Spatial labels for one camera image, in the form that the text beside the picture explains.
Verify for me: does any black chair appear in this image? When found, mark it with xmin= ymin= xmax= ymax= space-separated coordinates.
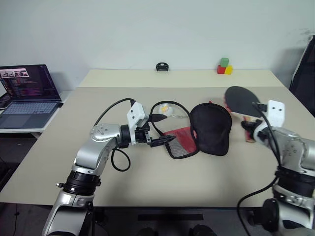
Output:
xmin=288 ymin=34 xmax=315 ymax=112

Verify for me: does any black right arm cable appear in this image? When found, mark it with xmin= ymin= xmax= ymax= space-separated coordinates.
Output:
xmin=236 ymin=102 xmax=284 ymax=236

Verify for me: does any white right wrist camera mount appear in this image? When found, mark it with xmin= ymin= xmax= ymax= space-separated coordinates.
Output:
xmin=266 ymin=100 xmax=286 ymax=127

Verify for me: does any black rubber table tennis paddle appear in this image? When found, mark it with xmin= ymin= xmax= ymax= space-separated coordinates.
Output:
xmin=222 ymin=86 xmax=263 ymax=144

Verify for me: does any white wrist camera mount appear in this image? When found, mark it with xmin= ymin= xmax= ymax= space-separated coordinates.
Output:
xmin=266 ymin=100 xmax=286 ymax=127
xmin=126 ymin=102 xmax=144 ymax=145

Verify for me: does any small black device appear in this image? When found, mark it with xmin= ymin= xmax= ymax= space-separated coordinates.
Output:
xmin=155 ymin=62 xmax=170 ymax=72

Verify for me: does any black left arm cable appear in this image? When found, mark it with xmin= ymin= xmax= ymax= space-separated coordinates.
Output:
xmin=94 ymin=98 xmax=136 ymax=172

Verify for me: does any white yellow plastic bag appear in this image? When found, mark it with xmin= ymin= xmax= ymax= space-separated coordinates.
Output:
xmin=157 ymin=103 xmax=190 ymax=119

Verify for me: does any dark open laptop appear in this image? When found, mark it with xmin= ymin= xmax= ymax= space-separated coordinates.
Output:
xmin=0 ymin=64 xmax=63 ymax=130

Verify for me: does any white side table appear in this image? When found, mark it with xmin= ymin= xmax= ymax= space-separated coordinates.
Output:
xmin=0 ymin=90 xmax=72 ymax=139

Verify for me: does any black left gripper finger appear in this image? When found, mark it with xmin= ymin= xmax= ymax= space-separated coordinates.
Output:
xmin=147 ymin=114 xmax=168 ymax=123
xmin=149 ymin=135 xmax=177 ymax=148

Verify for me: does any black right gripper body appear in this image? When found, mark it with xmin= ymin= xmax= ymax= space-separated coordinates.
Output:
xmin=247 ymin=119 xmax=263 ymax=134

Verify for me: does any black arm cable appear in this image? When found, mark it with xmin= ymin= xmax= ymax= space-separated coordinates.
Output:
xmin=236 ymin=102 xmax=284 ymax=236
xmin=94 ymin=98 xmax=136 ymax=172

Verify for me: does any dark rounded shape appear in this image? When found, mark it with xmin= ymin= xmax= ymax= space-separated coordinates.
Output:
xmin=189 ymin=224 xmax=215 ymax=236

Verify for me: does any black red paddle case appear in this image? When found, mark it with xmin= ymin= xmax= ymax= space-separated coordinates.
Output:
xmin=149 ymin=100 xmax=233 ymax=160

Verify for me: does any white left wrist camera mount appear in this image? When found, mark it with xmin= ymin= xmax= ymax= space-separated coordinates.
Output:
xmin=126 ymin=102 xmax=144 ymax=145

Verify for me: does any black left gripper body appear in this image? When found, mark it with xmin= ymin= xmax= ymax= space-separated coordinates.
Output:
xmin=134 ymin=115 xmax=152 ymax=146

